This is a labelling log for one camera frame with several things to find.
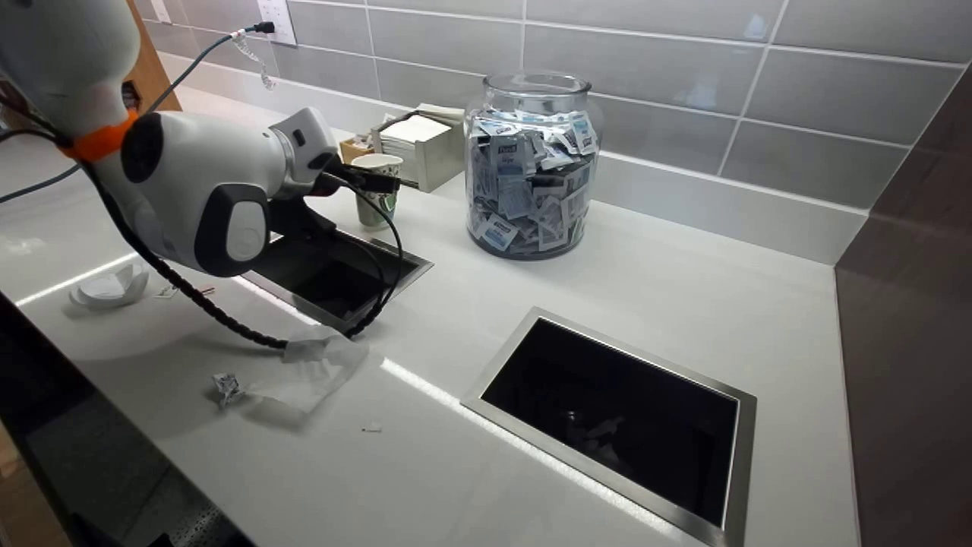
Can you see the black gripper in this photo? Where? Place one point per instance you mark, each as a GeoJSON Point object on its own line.
{"type": "Point", "coordinates": [323, 178]}

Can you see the printed paper coffee cup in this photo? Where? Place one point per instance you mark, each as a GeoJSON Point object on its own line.
{"type": "Point", "coordinates": [377, 209]}

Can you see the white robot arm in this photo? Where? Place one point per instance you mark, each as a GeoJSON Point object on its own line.
{"type": "Point", "coordinates": [193, 178]}

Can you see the small steel framed counter opening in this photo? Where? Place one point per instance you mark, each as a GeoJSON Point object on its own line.
{"type": "Point", "coordinates": [351, 277]}

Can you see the white plastic cup lid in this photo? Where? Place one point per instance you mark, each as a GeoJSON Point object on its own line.
{"type": "Point", "coordinates": [109, 291]}

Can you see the large steel framed counter opening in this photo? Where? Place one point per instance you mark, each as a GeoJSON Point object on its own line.
{"type": "Point", "coordinates": [618, 414]}

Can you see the small brown box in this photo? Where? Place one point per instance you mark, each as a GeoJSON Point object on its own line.
{"type": "Point", "coordinates": [354, 147]}

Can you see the white napkin box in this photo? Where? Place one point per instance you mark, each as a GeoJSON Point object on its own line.
{"type": "Point", "coordinates": [427, 147]}

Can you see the glass jar of wipe packets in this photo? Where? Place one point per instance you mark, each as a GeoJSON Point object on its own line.
{"type": "Point", "coordinates": [529, 171]}

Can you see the clear plastic wrap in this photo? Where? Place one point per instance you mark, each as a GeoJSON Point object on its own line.
{"type": "Point", "coordinates": [308, 380]}

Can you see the wooden board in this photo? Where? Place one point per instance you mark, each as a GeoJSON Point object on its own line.
{"type": "Point", "coordinates": [154, 64]}

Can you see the crumpled silver wrapper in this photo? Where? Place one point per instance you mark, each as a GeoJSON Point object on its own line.
{"type": "Point", "coordinates": [227, 391]}

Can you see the dark brown cabinet panel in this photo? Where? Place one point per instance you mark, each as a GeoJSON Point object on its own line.
{"type": "Point", "coordinates": [906, 325]}

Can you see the white wall outlet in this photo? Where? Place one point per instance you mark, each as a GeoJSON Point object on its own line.
{"type": "Point", "coordinates": [278, 21]}

